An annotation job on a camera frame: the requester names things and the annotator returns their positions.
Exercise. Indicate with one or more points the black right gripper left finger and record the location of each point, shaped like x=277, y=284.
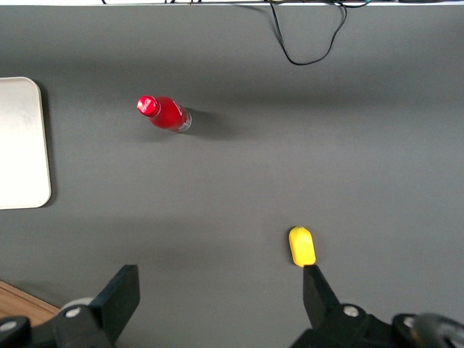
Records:
x=117, y=304

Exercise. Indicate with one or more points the yellow lemon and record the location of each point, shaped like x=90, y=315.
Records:
x=302, y=247

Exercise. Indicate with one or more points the red cola bottle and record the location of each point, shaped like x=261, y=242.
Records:
x=165, y=114

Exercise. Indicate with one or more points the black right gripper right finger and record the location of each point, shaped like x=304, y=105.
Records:
x=319, y=301

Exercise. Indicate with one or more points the beige rectangular plastic tray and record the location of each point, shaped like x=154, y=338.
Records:
x=21, y=145

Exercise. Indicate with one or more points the wooden drawer cabinet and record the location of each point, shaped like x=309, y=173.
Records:
x=18, y=301

